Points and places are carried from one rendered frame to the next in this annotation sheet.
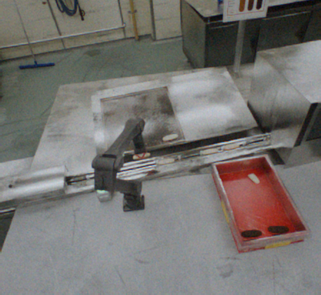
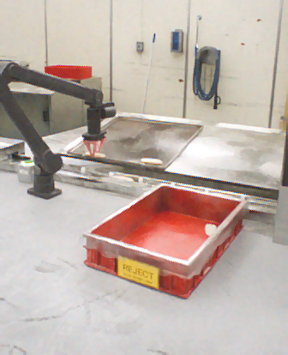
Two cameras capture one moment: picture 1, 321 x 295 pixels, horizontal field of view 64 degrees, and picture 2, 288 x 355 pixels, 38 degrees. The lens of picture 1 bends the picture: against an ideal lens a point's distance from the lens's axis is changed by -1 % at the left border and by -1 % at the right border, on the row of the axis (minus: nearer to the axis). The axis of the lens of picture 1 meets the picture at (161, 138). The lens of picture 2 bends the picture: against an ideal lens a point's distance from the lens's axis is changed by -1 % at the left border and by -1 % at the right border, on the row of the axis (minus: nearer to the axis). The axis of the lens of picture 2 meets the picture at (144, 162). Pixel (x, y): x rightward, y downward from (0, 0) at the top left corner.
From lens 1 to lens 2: 122 cm
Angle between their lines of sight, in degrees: 39
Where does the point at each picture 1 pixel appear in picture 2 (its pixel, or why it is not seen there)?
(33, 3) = (169, 78)
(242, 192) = (174, 233)
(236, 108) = (272, 166)
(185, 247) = (39, 235)
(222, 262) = (54, 261)
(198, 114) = (212, 156)
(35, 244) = not seen: outside the picture
